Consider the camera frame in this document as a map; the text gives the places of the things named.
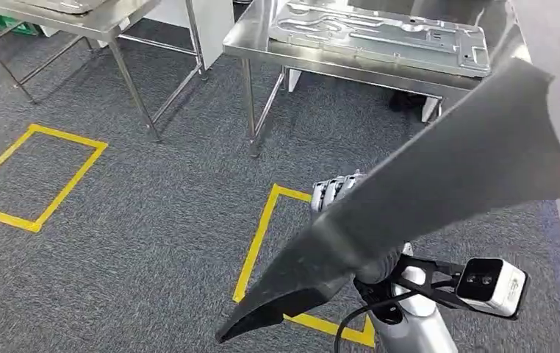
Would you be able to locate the long black metal part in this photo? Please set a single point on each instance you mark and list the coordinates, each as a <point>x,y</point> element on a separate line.
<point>455,170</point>

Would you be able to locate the yellow tape rectangle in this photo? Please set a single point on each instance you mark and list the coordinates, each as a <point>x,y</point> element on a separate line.
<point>260,234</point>
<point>65,134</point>

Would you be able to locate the steel bench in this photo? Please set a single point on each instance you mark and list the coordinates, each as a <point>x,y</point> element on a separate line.
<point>90,24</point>
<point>260,39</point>

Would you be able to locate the white cabinet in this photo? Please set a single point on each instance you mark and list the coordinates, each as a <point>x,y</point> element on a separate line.
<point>212,24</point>

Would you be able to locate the stamped silver metal tray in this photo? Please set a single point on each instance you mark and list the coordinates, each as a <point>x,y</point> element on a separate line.
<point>382,39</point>

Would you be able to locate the green crate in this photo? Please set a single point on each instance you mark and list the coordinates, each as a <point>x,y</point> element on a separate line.
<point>17,27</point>

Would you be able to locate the black camera bracket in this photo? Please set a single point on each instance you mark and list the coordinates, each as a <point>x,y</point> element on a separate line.
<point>431,265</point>

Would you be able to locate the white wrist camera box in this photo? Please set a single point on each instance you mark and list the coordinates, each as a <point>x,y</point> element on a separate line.
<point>499,292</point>

